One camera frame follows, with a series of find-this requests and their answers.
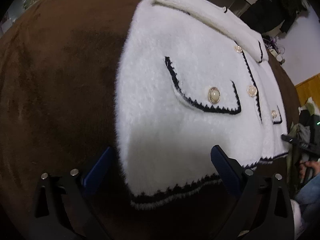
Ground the brown bed blanket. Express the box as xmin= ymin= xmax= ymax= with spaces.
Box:
xmin=0 ymin=0 xmax=302 ymax=240

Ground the blue jeans leg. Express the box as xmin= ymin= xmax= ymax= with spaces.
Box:
xmin=295 ymin=175 xmax=319 ymax=216

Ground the yellow storage box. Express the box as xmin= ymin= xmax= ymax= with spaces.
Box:
xmin=295 ymin=74 xmax=320 ymax=107

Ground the white fuzzy cardigan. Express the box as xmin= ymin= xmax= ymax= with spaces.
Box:
xmin=115 ymin=0 xmax=289 ymax=209

